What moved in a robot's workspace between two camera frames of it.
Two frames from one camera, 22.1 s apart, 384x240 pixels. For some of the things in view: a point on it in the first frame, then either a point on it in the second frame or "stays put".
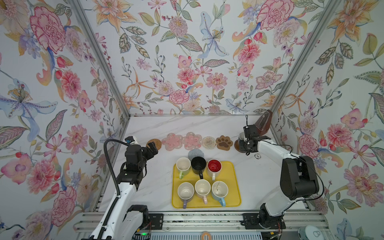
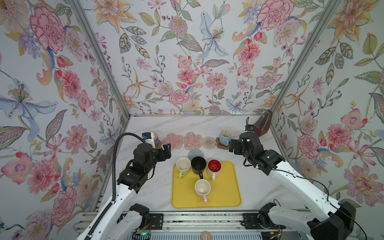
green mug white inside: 183,165 stays put
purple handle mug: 185,190 to 156,140
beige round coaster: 208,142 stays put
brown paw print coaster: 224,143 stays put
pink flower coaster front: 172,141 stays put
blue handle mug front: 219,189 to 225,135
